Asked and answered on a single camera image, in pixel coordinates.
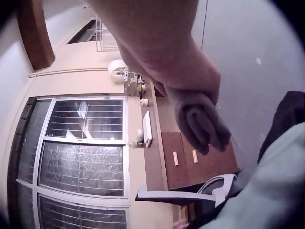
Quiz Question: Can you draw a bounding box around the person's right hand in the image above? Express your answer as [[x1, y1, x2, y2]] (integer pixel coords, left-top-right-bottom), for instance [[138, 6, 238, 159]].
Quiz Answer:
[[85, 0, 221, 106]]

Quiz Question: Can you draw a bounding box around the grey cloth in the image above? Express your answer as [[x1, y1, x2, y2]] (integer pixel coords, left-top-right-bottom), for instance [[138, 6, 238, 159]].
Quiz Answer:
[[165, 86, 231, 154]]

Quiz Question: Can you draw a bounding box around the cluster of small bottles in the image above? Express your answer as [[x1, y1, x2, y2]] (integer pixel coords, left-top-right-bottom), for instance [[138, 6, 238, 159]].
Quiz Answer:
[[124, 71, 146, 96]]

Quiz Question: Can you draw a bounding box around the white round lamp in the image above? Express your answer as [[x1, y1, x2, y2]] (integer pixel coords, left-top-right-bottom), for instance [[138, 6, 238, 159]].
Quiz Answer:
[[108, 60, 127, 83]]

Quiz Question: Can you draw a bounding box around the white grille vent window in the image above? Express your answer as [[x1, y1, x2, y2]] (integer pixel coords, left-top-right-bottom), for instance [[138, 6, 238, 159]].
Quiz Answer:
[[66, 14, 119, 52]]

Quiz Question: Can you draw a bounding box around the white keyboard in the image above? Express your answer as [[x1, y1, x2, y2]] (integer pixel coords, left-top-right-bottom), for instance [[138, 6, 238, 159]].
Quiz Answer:
[[142, 111, 153, 148]]

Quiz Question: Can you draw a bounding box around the brown wooden desk with drawers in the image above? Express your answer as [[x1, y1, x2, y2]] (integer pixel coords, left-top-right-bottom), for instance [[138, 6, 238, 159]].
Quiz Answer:
[[140, 79, 241, 191]]

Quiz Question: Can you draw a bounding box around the brown wooden beam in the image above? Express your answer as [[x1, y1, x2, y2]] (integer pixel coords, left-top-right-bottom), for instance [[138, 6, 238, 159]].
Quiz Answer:
[[17, 0, 56, 71]]

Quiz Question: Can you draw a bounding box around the white and black office chair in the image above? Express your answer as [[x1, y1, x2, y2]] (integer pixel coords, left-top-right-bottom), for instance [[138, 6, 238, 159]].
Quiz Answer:
[[135, 174, 241, 229]]

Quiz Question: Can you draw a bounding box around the person's body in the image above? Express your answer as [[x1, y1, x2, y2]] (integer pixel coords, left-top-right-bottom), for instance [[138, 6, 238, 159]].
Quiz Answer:
[[207, 122, 305, 229]]

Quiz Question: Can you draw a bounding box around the barred white frame window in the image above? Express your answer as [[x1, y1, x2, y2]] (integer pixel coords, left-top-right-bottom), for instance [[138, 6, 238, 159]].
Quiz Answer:
[[7, 96, 132, 229]]

